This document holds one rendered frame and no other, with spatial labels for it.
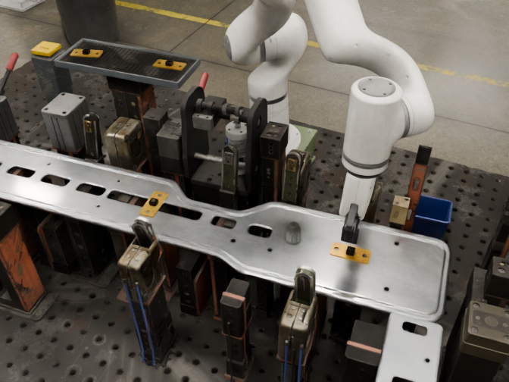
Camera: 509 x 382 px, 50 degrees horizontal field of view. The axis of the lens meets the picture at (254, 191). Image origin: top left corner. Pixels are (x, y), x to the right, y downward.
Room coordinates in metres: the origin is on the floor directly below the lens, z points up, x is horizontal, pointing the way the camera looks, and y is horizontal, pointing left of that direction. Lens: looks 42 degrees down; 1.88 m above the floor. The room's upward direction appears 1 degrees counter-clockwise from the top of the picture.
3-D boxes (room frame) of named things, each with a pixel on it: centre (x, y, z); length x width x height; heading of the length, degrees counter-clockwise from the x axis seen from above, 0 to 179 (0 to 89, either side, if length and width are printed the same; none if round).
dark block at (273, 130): (1.07, -0.05, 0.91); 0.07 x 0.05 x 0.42; 160
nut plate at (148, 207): (0.95, 0.24, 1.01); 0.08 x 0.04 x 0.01; 160
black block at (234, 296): (0.69, 0.04, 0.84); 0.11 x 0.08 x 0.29; 160
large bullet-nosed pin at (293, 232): (0.83, -0.08, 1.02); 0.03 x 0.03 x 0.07
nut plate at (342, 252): (0.78, -0.20, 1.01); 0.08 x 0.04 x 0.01; 70
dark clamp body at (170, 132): (1.14, 0.20, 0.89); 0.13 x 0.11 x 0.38; 160
